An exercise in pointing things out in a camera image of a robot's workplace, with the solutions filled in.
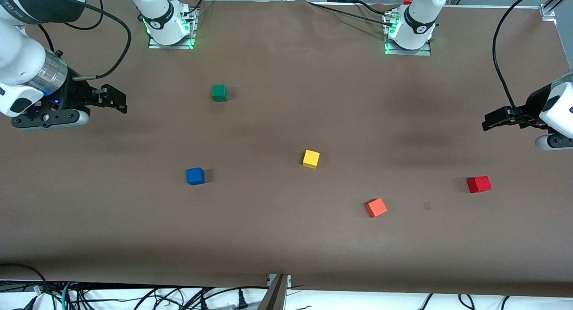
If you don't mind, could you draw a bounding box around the black cable on table cover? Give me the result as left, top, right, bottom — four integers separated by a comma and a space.
307, 0, 397, 26

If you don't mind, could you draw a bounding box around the orange block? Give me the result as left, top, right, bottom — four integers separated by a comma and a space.
365, 198, 388, 218

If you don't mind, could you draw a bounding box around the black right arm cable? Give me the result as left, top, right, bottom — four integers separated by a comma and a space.
13, 0, 132, 80

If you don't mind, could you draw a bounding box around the metal frame strut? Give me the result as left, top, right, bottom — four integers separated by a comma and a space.
257, 274, 291, 310

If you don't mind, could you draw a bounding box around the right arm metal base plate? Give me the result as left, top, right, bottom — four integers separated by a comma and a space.
148, 8, 197, 50

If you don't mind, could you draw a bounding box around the black looped cable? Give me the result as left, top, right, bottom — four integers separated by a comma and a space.
0, 263, 50, 297

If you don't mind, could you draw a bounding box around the black cable tangle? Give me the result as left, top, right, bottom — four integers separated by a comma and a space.
0, 281, 269, 310

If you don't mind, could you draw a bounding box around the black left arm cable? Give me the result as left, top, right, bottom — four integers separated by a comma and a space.
492, 0, 549, 118

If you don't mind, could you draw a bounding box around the red block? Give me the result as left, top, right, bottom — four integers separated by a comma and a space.
467, 176, 492, 194

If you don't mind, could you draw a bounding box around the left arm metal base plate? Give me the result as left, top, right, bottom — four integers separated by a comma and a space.
384, 12, 432, 56

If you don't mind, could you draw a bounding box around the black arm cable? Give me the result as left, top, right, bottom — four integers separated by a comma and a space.
13, 0, 132, 80
492, 0, 549, 118

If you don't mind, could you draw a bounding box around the brown table cover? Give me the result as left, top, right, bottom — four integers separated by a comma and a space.
0, 0, 573, 297

